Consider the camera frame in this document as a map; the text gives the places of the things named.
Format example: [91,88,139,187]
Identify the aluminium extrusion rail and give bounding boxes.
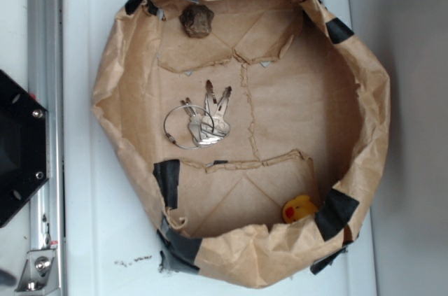
[27,0,67,295]

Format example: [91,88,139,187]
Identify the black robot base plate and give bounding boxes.
[1,71,48,227]

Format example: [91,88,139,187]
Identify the yellow rubber duck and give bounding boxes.
[282,195,318,223]

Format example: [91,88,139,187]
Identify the silver corner bracket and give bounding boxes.
[14,249,59,295]

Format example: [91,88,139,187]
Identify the brown rock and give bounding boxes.
[179,5,214,38]

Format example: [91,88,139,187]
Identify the silver keys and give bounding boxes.
[163,80,232,150]

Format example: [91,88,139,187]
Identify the brown paper bag bin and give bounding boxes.
[92,0,391,288]

